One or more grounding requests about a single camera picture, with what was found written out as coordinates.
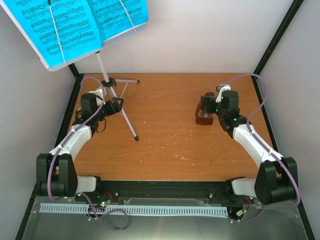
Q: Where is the black frame post left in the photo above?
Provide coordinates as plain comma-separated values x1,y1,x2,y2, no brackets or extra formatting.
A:
15,63,84,240

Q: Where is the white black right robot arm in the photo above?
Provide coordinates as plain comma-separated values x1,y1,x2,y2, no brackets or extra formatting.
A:
197,86,301,205

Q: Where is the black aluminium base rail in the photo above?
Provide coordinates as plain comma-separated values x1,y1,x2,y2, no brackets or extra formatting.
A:
32,178,300,207

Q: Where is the white tripod music stand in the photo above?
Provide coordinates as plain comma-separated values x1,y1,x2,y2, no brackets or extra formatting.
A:
95,51,140,141

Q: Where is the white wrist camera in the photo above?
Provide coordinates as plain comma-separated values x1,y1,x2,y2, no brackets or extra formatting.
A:
88,87,106,106
215,84,231,103

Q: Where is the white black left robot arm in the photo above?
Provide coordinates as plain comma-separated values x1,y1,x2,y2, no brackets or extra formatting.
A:
36,90,124,202

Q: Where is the brown wooden metronome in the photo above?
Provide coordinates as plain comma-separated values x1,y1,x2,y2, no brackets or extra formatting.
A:
195,100,214,126

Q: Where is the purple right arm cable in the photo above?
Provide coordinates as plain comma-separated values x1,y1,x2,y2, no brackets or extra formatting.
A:
223,73,301,207

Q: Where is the black frame post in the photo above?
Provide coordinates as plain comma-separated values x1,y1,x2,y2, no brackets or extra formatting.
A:
251,0,306,77
15,63,84,240

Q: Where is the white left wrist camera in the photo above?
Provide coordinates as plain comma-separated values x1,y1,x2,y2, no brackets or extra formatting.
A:
88,87,106,106

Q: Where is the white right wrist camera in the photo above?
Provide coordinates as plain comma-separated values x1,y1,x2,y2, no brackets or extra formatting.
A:
215,84,231,103

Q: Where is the light blue slotted cable duct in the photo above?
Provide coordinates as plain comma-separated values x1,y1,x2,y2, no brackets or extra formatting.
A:
39,203,228,218

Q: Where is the black frame post right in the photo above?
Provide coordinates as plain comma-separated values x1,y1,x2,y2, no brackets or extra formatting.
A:
251,0,306,77

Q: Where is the blue sheet music book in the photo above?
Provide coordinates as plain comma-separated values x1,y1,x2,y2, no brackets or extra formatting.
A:
0,0,149,71

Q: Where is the clear plastic metronome cover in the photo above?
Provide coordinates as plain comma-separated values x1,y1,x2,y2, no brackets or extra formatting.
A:
198,110,214,119

